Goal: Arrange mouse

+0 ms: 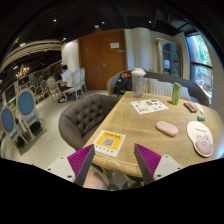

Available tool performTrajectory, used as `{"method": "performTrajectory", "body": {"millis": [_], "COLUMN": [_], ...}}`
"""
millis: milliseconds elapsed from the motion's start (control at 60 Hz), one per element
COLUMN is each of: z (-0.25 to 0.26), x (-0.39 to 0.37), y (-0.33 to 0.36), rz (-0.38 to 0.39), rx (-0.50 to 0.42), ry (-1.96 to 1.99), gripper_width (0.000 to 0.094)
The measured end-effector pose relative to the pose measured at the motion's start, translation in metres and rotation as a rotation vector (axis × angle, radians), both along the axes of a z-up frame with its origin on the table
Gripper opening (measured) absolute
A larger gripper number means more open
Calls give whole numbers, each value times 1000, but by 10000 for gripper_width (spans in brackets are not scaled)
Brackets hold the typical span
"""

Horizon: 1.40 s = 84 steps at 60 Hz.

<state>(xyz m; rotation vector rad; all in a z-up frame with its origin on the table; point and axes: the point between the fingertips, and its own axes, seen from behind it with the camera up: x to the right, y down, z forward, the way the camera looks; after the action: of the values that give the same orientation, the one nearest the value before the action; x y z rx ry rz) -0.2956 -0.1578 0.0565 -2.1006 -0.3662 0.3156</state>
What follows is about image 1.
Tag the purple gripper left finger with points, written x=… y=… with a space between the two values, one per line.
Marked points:
x=80 y=162

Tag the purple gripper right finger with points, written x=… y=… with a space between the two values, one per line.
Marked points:
x=148 y=161

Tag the pink computer mouse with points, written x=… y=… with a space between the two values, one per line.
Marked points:
x=167 y=128

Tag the yellow QR code card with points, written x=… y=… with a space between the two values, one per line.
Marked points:
x=109 y=143

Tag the grey tufted armchair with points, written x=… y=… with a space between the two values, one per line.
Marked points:
x=79 y=121

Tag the white sticker sheet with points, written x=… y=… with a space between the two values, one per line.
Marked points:
x=148 y=106

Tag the white pink pig mousepad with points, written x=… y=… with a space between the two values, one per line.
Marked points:
x=201 y=137

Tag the small teal eraser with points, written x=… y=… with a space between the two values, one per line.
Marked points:
x=200 y=118

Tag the black red rectangular device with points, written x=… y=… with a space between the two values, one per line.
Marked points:
x=190 y=107

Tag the striped cushion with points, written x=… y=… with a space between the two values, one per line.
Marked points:
x=153 y=86

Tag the blue white chair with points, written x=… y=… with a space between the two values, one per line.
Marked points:
x=10 y=127
x=26 y=106

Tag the white pen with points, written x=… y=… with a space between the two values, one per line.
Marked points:
x=199 y=108

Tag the green can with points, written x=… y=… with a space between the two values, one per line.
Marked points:
x=176 y=93

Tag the black backpack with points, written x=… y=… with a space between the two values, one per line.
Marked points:
x=123 y=84

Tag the white dining chair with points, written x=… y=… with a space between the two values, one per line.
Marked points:
x=76 y=84

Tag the grey sofa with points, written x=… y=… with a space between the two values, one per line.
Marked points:
x=194 y=90

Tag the blue white chair near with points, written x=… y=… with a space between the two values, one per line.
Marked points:
x=10 y=127

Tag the clear tumbler white lid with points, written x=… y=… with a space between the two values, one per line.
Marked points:
x=138 y=81

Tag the seated person white shirt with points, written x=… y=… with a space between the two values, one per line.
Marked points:
x=66 y=82

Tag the white glass cabinet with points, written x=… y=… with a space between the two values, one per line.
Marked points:
x=169 y=58

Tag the gold chandelier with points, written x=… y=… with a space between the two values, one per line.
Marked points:
x=22 y=73

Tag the brown wooden door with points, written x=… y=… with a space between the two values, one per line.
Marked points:
x=102 y=55

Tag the window with greenery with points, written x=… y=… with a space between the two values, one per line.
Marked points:
x=201 y=65

